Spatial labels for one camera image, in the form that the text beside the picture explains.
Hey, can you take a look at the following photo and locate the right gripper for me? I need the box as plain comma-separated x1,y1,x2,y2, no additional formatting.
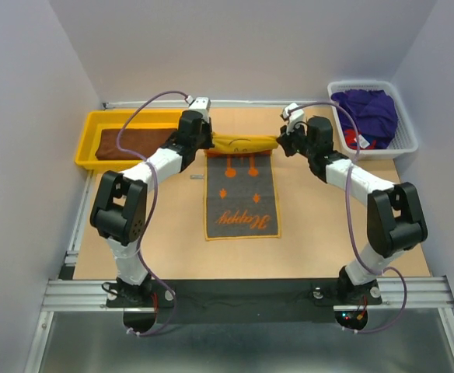
278,120,316,159

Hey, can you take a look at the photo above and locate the brown towel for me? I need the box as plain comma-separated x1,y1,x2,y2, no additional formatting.
96,128,176,161

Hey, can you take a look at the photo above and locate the orange towel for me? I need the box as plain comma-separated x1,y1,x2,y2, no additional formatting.
204,134,281,241

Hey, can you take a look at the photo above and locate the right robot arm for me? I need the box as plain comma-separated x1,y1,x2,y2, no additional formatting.
277,117,428,303

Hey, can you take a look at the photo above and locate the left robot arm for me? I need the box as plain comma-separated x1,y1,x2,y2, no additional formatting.
89,109,213,306

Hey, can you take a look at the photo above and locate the red blue towel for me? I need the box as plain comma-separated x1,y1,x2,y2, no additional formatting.
343,128,377,150

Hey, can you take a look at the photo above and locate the purple towel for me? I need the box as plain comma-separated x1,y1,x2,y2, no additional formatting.
330,89,399,150

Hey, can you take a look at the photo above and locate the yellow plastic tray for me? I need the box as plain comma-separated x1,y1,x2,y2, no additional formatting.
75,109,183,173

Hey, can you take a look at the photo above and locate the white plastic basket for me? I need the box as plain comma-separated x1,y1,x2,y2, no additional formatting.
327,80,418,159

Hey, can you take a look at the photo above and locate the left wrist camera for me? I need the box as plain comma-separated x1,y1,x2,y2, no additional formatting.
184,95,211,117

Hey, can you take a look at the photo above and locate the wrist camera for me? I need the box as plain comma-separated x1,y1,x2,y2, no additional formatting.
184,95,211,117
281,103,305,134

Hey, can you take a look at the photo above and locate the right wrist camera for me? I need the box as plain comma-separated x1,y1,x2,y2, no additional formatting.
281,103,305,134

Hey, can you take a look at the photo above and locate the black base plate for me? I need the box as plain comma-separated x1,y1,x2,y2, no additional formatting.
101,278,382,334

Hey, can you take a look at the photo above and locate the aluminium frame rail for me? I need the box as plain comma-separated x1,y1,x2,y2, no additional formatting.
41,277,454,312

